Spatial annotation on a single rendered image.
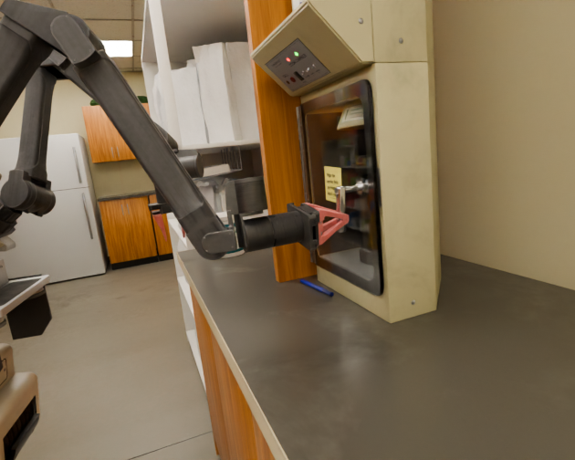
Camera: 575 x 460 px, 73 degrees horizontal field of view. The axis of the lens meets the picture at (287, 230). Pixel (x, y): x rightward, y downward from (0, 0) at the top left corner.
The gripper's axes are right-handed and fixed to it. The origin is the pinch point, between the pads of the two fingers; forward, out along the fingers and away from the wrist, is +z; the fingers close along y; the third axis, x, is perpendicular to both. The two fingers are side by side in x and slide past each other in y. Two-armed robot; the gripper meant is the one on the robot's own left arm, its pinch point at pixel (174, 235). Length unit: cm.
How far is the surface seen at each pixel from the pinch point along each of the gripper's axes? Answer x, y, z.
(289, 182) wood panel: -9.6, 30.3, -10.4
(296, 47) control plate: -34, 25, -37
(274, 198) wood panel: -9.5, 25.5, -6.8
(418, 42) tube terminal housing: -47, 42, -34
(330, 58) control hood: -40, 28, -33
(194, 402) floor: 99, 3, 109
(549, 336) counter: -65, 51, 17
